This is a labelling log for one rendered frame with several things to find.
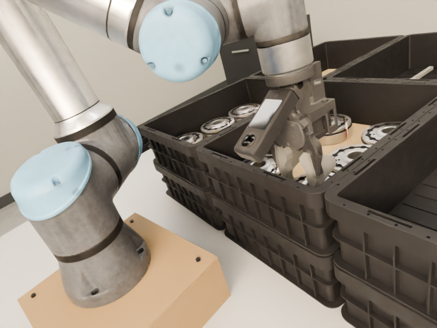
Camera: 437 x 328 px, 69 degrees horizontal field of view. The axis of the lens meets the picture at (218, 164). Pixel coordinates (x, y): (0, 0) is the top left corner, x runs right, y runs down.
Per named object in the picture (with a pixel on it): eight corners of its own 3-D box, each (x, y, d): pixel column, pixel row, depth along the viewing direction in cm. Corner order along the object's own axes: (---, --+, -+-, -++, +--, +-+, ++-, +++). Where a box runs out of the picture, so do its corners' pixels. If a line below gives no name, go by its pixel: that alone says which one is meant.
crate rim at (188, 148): (195, 159, 63) (192, 148, 62) (139, 135, 86) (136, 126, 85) (323, 88, 80) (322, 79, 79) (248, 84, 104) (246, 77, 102)
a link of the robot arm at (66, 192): (32, 260, 48) (-22, 189, 42) (77, 205, 60) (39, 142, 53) (101, 254, 45) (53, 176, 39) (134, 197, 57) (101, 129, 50)
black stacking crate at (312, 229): (327, 267, 44) (317, 200, 39) (209, 198, 67) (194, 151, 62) (458, 144, 61) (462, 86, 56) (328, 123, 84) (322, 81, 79)
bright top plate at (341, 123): (328, 138, 67) (328, 135, 66) (296, 129, 75) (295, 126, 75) (361, 120, 70) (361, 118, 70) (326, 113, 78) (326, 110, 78)
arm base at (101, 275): (95, 324, 47) (64, 280, 43) (54, 285, 57) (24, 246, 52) (167, 254, 56) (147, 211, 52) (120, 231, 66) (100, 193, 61)
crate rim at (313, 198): (319, 213, 39) (317, 197, 38) (196, 159, 63) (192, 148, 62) (463, 95, 56) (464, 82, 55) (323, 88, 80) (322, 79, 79)
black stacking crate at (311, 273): (335, 319, 48) (326, 262, 43) (222, 237, 72) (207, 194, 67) (454, 191, 65) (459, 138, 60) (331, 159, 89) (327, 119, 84)
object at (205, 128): (214, 135, 85) (214, 133, 85) (194, 130, 93) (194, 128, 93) (241, 120, 90) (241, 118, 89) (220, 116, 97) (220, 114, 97)
